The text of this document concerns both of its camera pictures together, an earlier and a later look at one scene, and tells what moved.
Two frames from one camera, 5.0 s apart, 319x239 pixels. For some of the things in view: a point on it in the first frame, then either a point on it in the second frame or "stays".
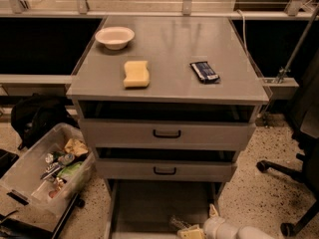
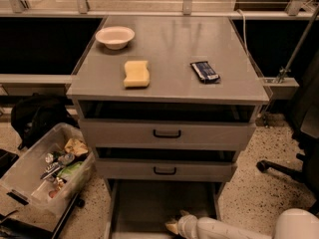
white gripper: [211, 225] → [185, 225]
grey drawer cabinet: [165, 103] stays
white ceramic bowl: [115, 37] stays
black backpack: [35, 115] stays
